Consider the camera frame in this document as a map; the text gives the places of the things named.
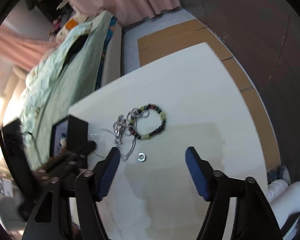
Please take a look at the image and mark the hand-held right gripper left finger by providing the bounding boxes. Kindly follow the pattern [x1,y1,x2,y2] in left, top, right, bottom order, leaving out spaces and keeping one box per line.
[22,147,122,240]

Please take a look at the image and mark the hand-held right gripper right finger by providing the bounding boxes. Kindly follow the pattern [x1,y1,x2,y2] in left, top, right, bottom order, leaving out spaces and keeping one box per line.
[185,146,283,240]

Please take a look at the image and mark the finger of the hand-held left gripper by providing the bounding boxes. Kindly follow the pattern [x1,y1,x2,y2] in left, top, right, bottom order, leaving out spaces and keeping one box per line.
[72,141,97,157]

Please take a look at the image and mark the black gift box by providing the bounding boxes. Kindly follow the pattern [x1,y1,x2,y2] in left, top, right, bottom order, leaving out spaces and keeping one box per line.
[51,114,89,157]

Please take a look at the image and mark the thin silver chain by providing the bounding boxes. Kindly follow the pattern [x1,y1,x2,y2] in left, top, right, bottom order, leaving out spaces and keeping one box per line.
[90,128,117,142]

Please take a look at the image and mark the silver chain necklace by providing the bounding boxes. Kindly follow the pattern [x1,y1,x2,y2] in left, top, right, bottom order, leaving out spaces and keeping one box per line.
[112,107,150,162]

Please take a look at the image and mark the multicolour beaded bracelet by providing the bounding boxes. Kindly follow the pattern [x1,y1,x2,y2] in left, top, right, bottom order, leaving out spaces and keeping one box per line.
[129,103,167,141]

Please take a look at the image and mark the blue jeans leg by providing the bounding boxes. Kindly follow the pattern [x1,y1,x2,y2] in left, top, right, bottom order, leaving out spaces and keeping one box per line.
[266,164,290,181]

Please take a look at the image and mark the white shoe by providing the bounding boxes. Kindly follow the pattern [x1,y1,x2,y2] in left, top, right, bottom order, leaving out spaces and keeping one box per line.
[272,181,300,238]
[267,179,290,201]

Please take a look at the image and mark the cream padded headboard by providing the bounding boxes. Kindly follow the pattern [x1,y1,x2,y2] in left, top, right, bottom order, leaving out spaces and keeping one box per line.
[0,66,29,133]

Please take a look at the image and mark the bed with green bedding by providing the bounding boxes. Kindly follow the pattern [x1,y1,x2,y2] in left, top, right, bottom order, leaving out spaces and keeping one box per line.
[19,10,114,164]

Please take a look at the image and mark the flat cardboard sheets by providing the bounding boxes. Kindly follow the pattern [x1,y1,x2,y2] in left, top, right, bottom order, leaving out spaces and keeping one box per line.
[137,18,283,173]

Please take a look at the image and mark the tied-back pink curtain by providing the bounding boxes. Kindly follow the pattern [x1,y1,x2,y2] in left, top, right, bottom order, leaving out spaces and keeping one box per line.
[0,24,61,72]

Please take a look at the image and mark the pile of plush toys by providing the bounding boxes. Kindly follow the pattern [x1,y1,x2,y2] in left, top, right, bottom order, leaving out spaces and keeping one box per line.
[50,12,73,40]

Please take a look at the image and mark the white table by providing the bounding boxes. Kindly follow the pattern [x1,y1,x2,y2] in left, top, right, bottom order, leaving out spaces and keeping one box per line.
[170,0,300,183]

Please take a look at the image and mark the black cable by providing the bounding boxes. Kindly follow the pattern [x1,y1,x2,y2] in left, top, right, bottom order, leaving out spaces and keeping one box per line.
[0,109,23,188]

